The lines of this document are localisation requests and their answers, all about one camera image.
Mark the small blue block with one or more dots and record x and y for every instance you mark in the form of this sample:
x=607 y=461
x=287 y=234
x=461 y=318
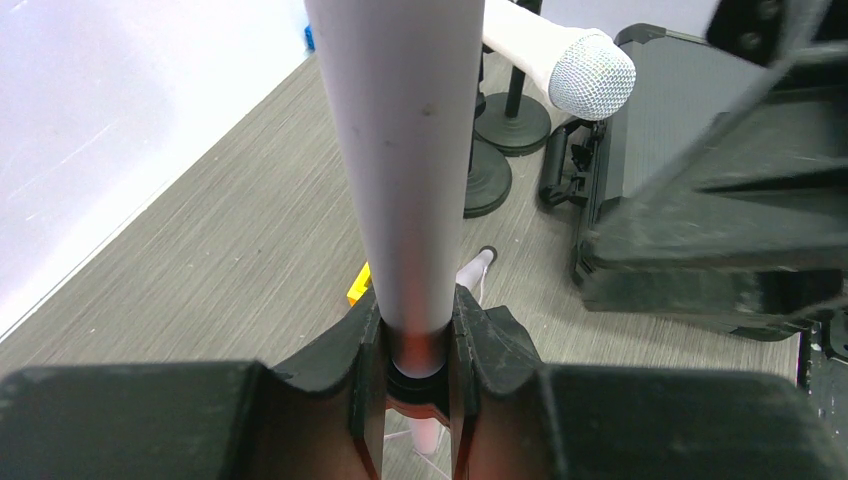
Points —
x=309 y=38

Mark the black mic stand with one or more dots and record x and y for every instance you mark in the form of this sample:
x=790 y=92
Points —
x=489 y=179
x=512 y=122

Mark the right black mic stand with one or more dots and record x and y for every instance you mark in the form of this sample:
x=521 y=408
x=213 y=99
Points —
x=512 y=122

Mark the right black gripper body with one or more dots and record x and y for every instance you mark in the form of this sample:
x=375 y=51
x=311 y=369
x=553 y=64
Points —
x=762 y=31

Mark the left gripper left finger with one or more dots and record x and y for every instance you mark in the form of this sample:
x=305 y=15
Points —
x=316 y=415

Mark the yellow red blue toy block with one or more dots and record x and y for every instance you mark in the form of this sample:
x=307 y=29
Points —
x=360 y=285

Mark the white music stand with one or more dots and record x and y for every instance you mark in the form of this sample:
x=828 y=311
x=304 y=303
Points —
x=401 y=79

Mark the white toy microphone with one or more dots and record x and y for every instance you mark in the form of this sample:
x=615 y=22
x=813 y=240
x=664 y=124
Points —
x=581 y=71

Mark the left black mic stand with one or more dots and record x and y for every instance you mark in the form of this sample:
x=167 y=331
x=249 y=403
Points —
x=489 y=179

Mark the black carrying case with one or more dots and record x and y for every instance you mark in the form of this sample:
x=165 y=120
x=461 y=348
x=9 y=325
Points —
x=683 y=85

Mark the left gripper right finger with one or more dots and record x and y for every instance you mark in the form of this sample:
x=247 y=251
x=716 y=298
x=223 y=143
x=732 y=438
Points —
x=514 y=416

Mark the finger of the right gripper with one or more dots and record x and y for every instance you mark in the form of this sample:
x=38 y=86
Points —
x=760 y=306
x=764 y=189

